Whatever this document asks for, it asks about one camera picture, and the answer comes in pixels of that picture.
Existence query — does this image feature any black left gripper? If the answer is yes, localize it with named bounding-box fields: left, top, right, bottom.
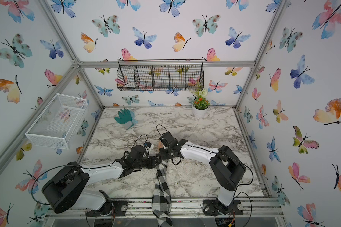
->
left=134, top=156, right=162, bottom=171

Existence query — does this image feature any black white plaid sleeve forearm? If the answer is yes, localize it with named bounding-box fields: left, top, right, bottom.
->
left=152, top=160, right=173, bottom=227

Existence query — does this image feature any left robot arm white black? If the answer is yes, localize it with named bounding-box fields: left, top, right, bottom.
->
left=42, top=145, right=163, bottom=217

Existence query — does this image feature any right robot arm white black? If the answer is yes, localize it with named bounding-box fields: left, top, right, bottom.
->
left=159, top=132, right=247, bottom=207

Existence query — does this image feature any mannequin hand with long nails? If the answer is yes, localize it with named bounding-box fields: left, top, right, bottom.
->
left=158, top=142, right=164, bottom=149

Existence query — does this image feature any potted plant white pot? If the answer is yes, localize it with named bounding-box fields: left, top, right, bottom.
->
left=192, top=89, right=210, bottom=118

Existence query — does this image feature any green grey work glove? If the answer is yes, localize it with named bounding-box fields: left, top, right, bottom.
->
left=115, top=108, right=134, bottom=130

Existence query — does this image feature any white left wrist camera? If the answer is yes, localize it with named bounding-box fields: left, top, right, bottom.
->
left=144, top=142, right=154, bottom=149

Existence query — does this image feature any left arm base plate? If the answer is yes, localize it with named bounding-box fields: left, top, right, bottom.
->
left=86, top=200, right=128, bottom=218

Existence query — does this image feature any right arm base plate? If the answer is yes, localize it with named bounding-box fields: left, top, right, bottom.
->
left=203, top=199, right=243, bottom=217

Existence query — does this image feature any black wire wall basket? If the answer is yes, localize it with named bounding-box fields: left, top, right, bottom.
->
left=116, top=59, right=204, bottom=92

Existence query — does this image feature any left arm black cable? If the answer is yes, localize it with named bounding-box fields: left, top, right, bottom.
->
left=30, top=164, right=83, bottom=206

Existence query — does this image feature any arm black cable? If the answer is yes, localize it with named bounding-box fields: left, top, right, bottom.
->
left=232, top=167, right=255, bottom=227
left=30, top=164, right=83, bottom=206

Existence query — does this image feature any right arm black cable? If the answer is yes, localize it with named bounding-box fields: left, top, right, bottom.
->
left=232, top=167, right=255, bottom=227

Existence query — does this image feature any white mesh wall basket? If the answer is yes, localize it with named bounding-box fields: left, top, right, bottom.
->
left=25, top=93, right=88, bottom=149

